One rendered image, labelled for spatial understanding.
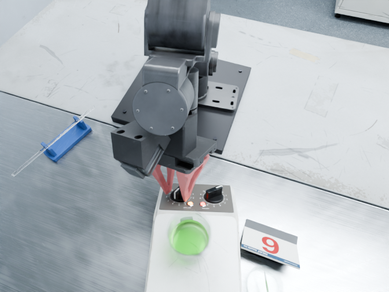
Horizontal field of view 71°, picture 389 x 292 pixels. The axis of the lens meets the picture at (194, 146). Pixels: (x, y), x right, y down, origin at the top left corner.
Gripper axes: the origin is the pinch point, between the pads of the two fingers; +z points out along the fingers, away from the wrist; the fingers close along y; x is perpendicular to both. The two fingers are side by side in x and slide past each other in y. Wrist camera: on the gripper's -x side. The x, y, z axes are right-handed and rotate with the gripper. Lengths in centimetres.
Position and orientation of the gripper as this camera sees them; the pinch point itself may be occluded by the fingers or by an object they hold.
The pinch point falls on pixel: (177, 192)
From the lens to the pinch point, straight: 45.0
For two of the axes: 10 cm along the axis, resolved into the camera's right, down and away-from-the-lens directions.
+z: -0.2, 8.9, 4.6
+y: 8.8, 2.4, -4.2
